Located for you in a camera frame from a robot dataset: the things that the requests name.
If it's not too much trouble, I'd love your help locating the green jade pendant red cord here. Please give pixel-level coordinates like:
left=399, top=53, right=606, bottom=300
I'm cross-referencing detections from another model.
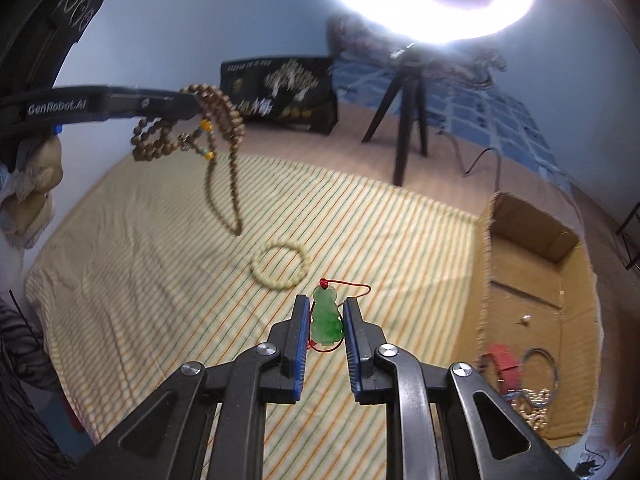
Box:
left=306, top=276, right=373, bottom=352

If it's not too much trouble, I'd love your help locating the black tripod stand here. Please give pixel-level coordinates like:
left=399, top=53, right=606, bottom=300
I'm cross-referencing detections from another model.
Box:
left=362, top=53, right=428, bottom=188

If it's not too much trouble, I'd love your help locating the cream bead bracelet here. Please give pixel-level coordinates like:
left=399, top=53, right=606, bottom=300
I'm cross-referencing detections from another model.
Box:
left=249, top=242, right=310, bottom=291

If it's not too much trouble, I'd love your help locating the left hand white glove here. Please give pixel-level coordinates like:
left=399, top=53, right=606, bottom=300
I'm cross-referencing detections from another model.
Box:
left=1, top=136, right=63, bottom=249

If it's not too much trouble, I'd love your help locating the brown wooden bead necklace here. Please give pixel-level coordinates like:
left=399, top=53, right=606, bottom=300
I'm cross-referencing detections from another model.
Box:
left=130, top=83, right=248, bottom=238

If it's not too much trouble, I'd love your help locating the black clothes rack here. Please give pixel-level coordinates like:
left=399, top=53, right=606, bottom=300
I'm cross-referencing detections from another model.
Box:
left=615, top=203, right=640, bottom=271

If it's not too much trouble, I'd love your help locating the striped yellow cloth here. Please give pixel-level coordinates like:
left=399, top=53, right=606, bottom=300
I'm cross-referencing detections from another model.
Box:
left=24, top=152, right=501, bottom=480

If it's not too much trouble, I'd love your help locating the bright ring light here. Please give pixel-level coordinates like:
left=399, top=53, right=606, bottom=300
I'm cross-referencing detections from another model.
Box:
left=319, top=0, right=540, bottom=47

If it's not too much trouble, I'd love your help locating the dark wire bangle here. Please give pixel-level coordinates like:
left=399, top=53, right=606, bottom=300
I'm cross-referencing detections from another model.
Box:
left=521, top=347, right=560, bottom=406

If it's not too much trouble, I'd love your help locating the black power cable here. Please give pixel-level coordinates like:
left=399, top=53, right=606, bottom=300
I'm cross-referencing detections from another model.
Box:
left=439, top=129, right=504, bottom=196

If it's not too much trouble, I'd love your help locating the red watch strap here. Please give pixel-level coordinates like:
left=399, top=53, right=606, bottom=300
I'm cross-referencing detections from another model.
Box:
left=480, top=342, right=523, bottom=397

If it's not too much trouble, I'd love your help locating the cardboard box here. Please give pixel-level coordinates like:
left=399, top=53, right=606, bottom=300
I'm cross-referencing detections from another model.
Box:
left=458, top=192, right=600, bottom=448

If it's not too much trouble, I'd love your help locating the folded floral quilt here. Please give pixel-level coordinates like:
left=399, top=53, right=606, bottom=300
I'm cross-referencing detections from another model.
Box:
left=326, top=12, right=506, bottom=89

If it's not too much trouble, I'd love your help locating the black snack bag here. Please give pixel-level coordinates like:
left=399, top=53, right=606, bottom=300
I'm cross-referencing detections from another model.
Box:
left=220, top=56, right=338, bottom=136

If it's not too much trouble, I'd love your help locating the blue patterned bedsheet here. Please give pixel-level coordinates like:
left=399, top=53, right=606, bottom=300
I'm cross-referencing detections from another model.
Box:
left=332, top=58, right=570, bottom=193

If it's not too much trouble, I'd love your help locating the pearl bead bracelet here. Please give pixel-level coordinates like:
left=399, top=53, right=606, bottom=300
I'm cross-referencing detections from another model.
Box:
left=508, top=387, right=552, bottom=430

